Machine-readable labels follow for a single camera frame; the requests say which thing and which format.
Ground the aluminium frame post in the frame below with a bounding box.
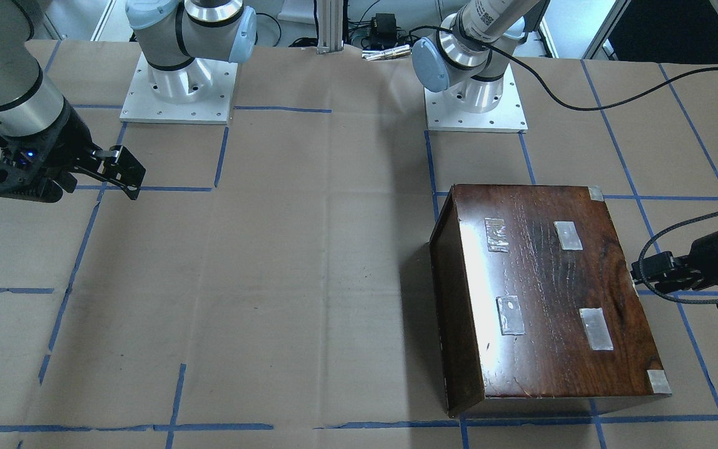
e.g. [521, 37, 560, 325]
[314, 0, 347, 54]

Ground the dark wooden drawer box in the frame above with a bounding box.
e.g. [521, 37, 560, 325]
[429, 184, 672, 417]

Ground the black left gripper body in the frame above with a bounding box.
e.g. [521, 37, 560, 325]
[631, 232, 718, 309]

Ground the black braided cable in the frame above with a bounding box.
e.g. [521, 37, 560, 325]
[408, 26, 718, 113]

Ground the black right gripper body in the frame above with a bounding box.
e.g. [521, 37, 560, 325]
[0, 103, 107, 203]

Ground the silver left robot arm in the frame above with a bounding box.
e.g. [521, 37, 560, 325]
[411, 1, 718, 310]

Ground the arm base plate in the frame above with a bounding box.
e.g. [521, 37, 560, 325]
[424, 66, 529, 133]
[120, 55, 239, 125]

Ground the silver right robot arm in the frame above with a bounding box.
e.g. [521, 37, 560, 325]
[0, 1, 257, 203]

